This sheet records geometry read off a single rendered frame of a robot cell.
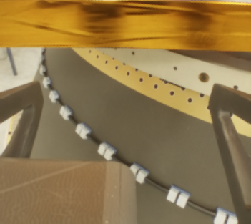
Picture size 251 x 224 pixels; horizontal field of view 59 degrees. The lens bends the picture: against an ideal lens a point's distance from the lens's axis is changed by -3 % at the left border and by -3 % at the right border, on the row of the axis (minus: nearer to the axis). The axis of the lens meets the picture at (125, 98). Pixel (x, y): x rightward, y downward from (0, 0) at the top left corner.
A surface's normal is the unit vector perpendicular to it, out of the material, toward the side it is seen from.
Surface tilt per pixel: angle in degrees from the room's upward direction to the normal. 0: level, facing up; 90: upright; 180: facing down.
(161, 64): 90
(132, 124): 62
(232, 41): 90
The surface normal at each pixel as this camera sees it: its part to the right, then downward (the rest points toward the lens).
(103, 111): -0.63, -0.03
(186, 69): -0.58, 0.47
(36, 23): 0.00, 0.58
